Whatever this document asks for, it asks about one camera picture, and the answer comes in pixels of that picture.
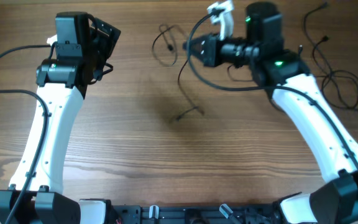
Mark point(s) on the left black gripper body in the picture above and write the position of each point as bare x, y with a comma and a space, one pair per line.
102, 46

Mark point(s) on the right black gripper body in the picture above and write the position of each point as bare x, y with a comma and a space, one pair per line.
217, 51

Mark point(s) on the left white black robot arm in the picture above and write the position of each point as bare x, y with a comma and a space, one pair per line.
79, 53

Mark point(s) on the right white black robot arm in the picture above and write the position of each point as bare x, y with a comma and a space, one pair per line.
288, 82

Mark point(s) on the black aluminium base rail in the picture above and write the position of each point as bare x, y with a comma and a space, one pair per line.
194, 214

